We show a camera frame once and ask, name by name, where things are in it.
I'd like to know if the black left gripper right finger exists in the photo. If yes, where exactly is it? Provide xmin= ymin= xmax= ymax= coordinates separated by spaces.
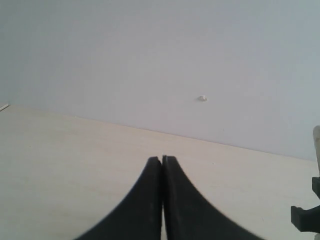
xmin=162 ymin=155 xmax=260 ymax=240

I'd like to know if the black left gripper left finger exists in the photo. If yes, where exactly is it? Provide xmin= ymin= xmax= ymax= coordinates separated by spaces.
xmin=78 ymin=156 xmax=163 ymax=240

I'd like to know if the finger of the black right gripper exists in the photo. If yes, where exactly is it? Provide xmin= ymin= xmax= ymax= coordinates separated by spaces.
xmin=311 ymin=176 xmax=320 ymax=199
xmin=290 ymin=206 xmax=320 ymax=234

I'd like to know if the wooden paint brush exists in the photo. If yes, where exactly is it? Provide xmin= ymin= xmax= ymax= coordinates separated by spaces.
xmin=312 ymin=125 xmax=320 ymax=171

